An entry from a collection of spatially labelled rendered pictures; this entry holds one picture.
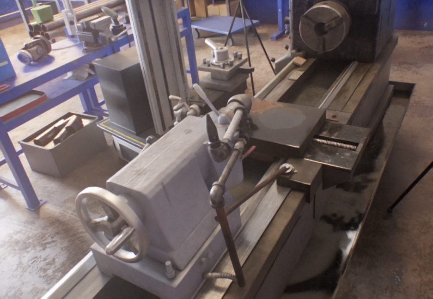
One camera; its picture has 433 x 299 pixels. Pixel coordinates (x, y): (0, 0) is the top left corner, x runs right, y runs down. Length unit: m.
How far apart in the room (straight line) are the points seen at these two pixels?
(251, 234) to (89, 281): 0.50
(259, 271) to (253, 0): 5.49
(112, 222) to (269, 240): 0.50
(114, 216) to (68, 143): 2.32
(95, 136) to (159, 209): 2.49
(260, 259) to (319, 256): 0.61
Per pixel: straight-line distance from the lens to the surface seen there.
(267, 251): 1.22
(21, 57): 3.22
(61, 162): 3.27
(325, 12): 2.18
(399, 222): 2.58
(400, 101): 2.98
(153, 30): 2.69
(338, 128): 1.69
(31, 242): 2.85
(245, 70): 1.75
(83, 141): 3.37
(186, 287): 1.09
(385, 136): 2.56
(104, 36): 3.06
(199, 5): 6.42
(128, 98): 2.79
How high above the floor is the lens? 1.75
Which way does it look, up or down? 31 degrees down
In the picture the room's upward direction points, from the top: 7 degrees counter-clockwise
